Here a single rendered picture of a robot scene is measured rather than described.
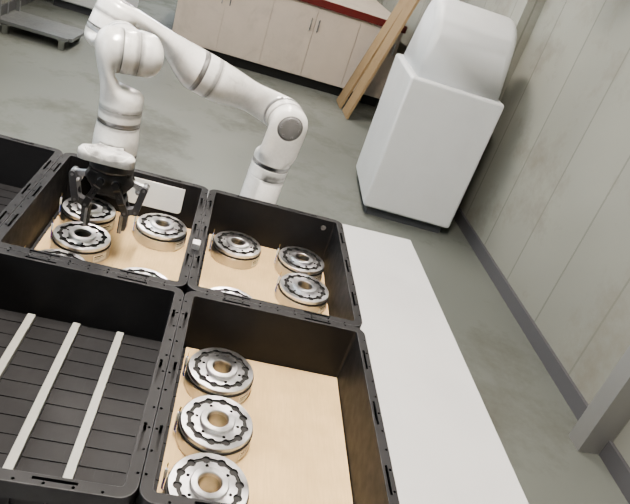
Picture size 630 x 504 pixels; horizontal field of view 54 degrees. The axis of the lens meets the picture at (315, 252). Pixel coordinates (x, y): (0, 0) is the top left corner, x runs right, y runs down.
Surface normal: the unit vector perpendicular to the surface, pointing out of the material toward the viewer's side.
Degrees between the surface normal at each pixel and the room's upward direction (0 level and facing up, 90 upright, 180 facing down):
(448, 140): 90
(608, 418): 90
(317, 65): 90
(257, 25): 90
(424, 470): 0
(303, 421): 0
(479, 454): 0
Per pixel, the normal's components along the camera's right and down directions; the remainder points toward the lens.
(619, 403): 0.08, 0.50
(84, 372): 0.29, -0.84
